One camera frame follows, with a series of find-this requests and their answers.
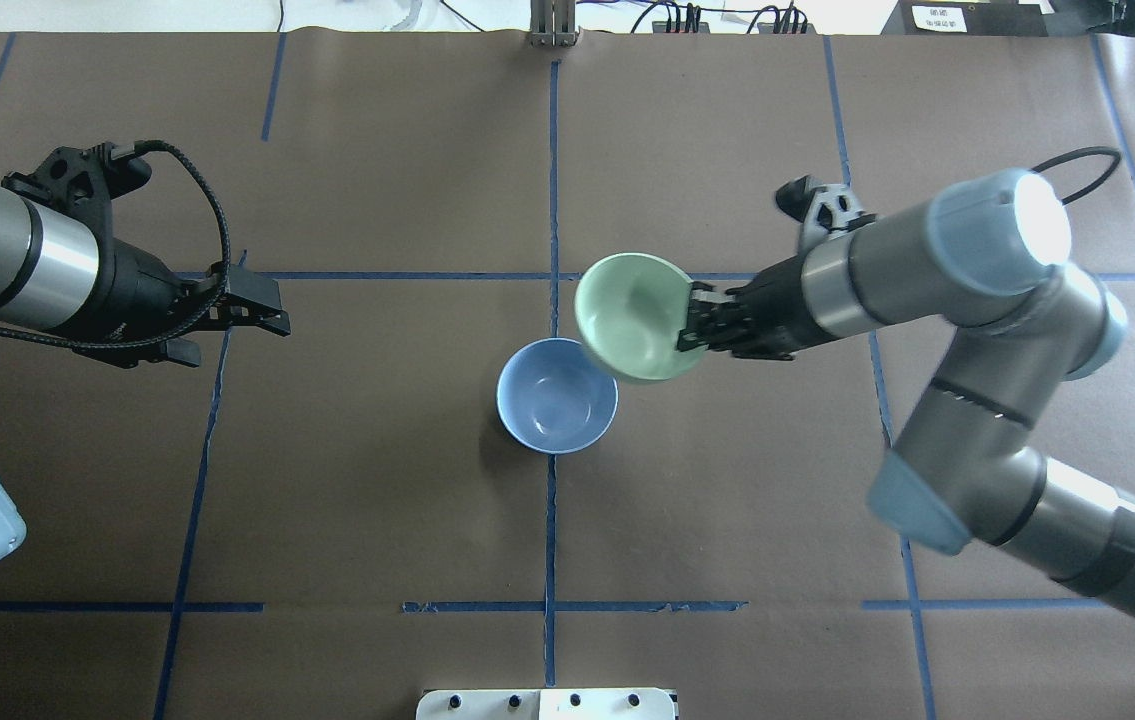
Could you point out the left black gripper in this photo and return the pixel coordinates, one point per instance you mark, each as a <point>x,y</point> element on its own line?
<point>135,292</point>

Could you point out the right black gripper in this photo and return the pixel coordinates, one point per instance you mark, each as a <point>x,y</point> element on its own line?
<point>775,303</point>

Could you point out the green bowl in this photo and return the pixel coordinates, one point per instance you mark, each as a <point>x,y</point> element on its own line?
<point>631,309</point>

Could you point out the blue bowl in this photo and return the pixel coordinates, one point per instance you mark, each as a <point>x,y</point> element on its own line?
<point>552,398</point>

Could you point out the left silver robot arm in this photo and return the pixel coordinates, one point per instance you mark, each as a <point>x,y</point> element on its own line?
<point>67,281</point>

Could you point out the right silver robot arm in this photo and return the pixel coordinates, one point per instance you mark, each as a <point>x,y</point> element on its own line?
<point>991,256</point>

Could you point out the orange black connector box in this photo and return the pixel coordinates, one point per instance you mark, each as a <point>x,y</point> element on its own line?
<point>679,19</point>

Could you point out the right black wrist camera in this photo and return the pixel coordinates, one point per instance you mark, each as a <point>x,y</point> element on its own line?
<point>824,211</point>

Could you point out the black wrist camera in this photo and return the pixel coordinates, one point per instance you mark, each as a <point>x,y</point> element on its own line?
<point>824,211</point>
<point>82,184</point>

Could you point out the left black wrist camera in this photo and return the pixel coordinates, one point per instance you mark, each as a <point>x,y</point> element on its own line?
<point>82,184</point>

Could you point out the aluminium frame post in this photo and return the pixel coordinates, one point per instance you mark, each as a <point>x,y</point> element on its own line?
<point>553,23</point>

